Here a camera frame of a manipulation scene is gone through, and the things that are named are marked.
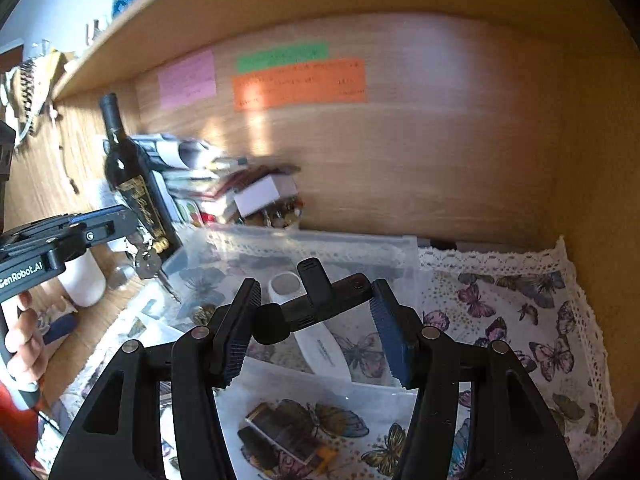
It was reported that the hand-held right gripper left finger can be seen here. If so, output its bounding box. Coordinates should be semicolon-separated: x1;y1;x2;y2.
50;278;262;480

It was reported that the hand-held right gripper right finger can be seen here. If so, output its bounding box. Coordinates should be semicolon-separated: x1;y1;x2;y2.
371;279;581;480

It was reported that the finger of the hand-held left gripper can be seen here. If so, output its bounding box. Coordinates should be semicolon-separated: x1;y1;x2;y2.
67;204;140;248

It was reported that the black plastic clip holder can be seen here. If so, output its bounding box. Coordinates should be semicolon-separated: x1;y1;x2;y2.
254;257;375;346

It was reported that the clear plastic storage box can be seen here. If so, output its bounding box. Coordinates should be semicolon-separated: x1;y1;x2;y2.
159;224;422;480

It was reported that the person's left forearm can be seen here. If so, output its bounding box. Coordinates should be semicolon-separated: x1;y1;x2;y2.
0;379;40;468

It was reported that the person's left hand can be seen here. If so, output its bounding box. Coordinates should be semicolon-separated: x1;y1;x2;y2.
5;291;49;387

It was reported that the dark wine bottle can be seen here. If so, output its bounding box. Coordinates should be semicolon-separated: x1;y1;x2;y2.
98;93;184;262

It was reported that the white cup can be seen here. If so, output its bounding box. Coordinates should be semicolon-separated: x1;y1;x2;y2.
56;249;108;309

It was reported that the bunch of keys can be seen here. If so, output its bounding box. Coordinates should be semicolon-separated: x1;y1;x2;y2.
126;238;165;281

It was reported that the white plastic shoehorn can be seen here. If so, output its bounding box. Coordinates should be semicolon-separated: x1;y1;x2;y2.
268;271;352;380

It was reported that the stack of books and magazines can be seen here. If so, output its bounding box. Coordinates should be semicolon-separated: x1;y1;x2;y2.
129;132;302;227

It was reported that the small dark orange box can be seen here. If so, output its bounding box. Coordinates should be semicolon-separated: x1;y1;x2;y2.
237;400;337;476

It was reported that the butterfly print lace cloth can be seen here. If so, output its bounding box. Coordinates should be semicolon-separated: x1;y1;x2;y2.
414;236;622;466

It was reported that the small white cardboard box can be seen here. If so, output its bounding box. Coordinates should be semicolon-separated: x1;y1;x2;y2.
233;174;299;219

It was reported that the pink sticky note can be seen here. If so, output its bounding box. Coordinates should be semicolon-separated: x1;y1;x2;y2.
158;51;218;110

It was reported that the orange sticky note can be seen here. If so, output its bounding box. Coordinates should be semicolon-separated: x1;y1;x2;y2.
231;58;368;112

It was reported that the green sticky note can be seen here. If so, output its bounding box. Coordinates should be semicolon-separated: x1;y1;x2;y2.
235;41;330;74

